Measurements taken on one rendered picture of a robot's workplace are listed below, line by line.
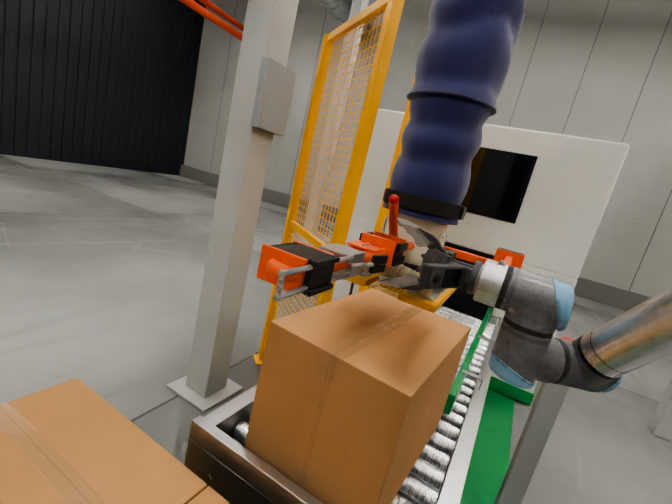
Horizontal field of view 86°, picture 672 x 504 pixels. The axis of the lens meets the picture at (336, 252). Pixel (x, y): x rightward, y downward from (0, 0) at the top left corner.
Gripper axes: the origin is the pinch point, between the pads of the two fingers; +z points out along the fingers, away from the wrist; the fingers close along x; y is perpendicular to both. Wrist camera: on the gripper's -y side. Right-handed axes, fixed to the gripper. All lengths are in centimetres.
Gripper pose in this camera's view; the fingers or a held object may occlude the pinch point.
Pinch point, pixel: (385, 250)
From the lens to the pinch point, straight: 81.8
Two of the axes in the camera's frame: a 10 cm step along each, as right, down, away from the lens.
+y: 4.6, -0.8, 8.9
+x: 2.3, -9.5, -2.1
